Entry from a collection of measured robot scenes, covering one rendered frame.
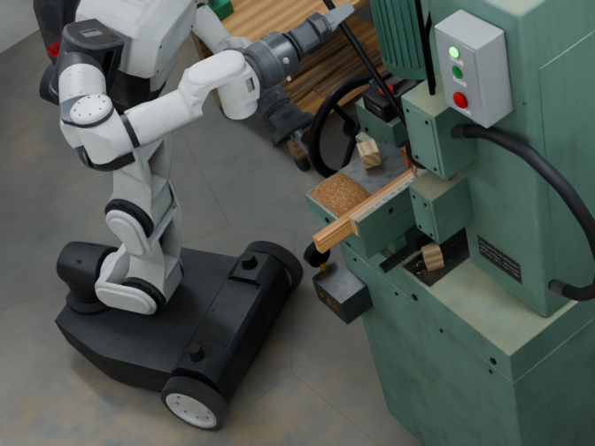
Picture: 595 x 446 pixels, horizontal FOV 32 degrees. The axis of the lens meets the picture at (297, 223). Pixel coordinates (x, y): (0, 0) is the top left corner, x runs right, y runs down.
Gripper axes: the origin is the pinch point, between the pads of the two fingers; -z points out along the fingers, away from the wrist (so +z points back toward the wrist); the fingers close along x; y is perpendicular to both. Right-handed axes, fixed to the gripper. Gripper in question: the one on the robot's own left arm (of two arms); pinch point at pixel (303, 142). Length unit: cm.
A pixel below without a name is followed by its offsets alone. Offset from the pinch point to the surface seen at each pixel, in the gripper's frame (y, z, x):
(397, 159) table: 25.2, -23.4, -5.6
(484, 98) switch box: 90, -39, 4
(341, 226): 33.4, -30.2, 17.1
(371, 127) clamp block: 19.9, -12.4, -7.9
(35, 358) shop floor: -104, 22, 81
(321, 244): 33, -31, 23
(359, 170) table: 23.3, -20.0, 2.1
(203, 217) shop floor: -111, 32, 7
